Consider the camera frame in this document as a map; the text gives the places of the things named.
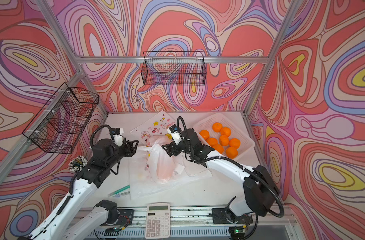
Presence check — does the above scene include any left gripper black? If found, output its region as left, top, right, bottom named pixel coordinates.
left=105, top=139, right=139, bottom=171

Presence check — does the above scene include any printed white plastic bag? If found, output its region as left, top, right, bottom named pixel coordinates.
left=137, top=136, right=185, bottom=184

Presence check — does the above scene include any white plastic fruit basket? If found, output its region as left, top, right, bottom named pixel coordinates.
left=193, top=114, right=255, bottom=161

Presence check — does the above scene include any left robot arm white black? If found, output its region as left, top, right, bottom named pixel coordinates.
left=19, top=139, right=139, bottom=240

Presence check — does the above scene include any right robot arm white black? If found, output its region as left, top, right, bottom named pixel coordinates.
left=161, top=126, right=285, bottom=222

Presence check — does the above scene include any clear plastic bag bottom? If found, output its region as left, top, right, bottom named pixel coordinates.
left=129, top=151, right=212, bottom=200

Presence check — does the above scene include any green pen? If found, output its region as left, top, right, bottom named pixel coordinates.
left=108, top=185, right=130, bottom=197

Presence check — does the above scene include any cup of pens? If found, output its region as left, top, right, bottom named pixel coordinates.
left=68, top=156, right=88, bottom=173

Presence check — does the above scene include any orange fruit bottom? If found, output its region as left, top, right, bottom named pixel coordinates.
left=226, top=147, right=239, bottom=159

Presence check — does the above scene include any white desk calculator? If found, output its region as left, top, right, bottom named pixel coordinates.
left=145, top=203, right=171, bottom=240

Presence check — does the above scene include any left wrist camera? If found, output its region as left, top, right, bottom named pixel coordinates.
left=111, top=128, right=125, bottom=147

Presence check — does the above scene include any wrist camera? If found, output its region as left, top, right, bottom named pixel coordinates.
left=167, top=125, right=183, bottom=145
left=111, top=128, right=125, bottom=147

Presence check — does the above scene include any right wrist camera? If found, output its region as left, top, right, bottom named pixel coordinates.
left=167, top=125, right=183, bottom=145

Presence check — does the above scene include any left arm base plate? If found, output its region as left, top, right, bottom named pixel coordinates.
left=101, top=209, right=134, bottom=227

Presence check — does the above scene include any black wire basket left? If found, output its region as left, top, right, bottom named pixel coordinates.
left=22, top=83, right=99, bottom=154

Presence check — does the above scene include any black wire basket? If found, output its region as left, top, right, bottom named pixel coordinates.
left=141, top=51, right=207, bottom=86
left=22, top=83, right=99, bottom=154

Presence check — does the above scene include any black wire basket back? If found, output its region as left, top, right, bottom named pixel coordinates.
left=141, top=51, right=207, bottom=86

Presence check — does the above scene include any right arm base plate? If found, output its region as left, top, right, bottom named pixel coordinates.
left=209, top=208, right=254, bottom=226

